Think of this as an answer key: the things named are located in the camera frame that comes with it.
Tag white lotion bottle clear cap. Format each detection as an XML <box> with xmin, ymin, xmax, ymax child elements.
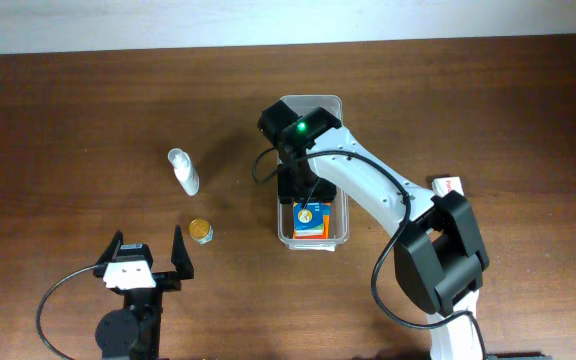
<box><xmin>168</xmin><ymin>148</ymin><xmax>200</xmax><ymax>196</ymax></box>

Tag clear plastic container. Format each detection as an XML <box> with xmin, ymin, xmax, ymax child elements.
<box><xmin>276</xmin><ymin>94</ymin><xmax>351</xmax><ymax>251</ymax></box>

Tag orange medicine box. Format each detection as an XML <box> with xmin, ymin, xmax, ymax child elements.
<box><xmin>292</xmin><ymin>199</ymin><xmax>335</xmax><ymax>241</ymax></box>

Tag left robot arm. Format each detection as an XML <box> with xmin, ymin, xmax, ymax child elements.
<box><xmin>93</xmin><ymin>226</ymin><xmax>194</xmax><ymax>360</ymax></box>

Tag white Panadol box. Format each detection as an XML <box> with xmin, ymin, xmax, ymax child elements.
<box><xmin>431</xmin><ymin>176</ymin><xmax>465</xmax><ymax>197</ymax></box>

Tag yellow Woods medicine box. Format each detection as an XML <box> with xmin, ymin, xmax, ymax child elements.
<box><xmin>292</xmin><ymin>200</ymin><xmax>332</xmax><ymax>238</ymax></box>

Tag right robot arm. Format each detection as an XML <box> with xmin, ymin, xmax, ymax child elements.
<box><xmin>258</xmin><ymin>100</ymin><xmax>490</xmax><ymax>359</ymax></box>

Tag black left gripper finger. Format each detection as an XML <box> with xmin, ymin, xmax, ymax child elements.
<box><xmin>171</xmin><ymin>225</ymin><xmax>194</xmax><ymax>280</ymax></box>
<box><xmin>96</xmin><ymin>230</ymin><xmax>123</xmax><ymax>265</ymax></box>

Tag small gold-lid jar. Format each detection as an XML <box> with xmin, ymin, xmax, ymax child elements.
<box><xmin>189</xmin><ymin>218</ymin><xmax>214</xmax><ymax>244</ymax></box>

